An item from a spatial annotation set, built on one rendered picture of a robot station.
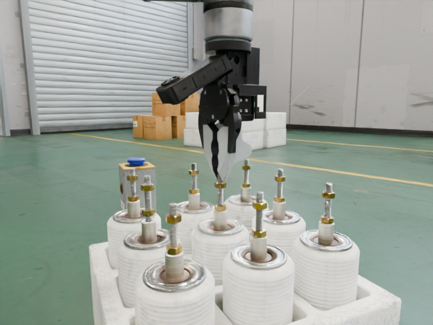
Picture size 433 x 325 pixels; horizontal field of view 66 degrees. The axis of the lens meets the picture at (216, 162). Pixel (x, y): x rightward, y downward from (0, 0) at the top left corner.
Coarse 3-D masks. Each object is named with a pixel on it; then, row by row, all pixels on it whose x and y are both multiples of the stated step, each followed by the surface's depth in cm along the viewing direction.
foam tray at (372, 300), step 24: (96, 264) 58; (96, 288) 54; (216, 288) 50; (360, 288) 51; (96, 312) 59; (120, 312) 44; (216, 312) 44; (312, 312) 44; (336, 312) 44; (360, 312) 44; (384, 312) 46
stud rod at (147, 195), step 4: (144, 176) 48; (148, 176) 48; (144, 180) 48; (148, 180) 48; (144, 184) 49; (148, 184) 49; (144, 192) 49; (148, 192) 49; (148, 196) 49; (148, 200) 49; (148, 204) 49; (148, 208) 49; (148, 220) 49
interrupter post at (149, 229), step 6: (144, 222) 49; (150, 222) 49; (144, 228) 49; (150, 228) 49; (156, 228) 50; (144, 234) 49; (150, 234) 49; (156, 234) 50; (144, 240) 49; (150, 240) 49
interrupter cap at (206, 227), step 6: (204, 222) 57; (210, 222) 57; (228, 222) 57; (234, 222) 57; (240, 222) 56; (198, 228) 54; (204, 228) 54; (210, 228) 55; (228, 228) 55; (234, 228) 54; (240, 228) 54; (210, 234) 52; (216, 234) 52; (222, 234) 52; (228, 234) 52; (234, 234) 52
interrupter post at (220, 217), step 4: (216, 212) 54; (220, 212) 54; (224, 212) 54; (216, 216) 54; (220, 216) 54; (224, 216) 54; (216, 220) 54; (220, 220) 54; (224, 220) 54; (216, 224) 54; (220, 224) 54; (224, 224) 54; (216, 228) 54; (220, 228) 54; (224, 228) 54
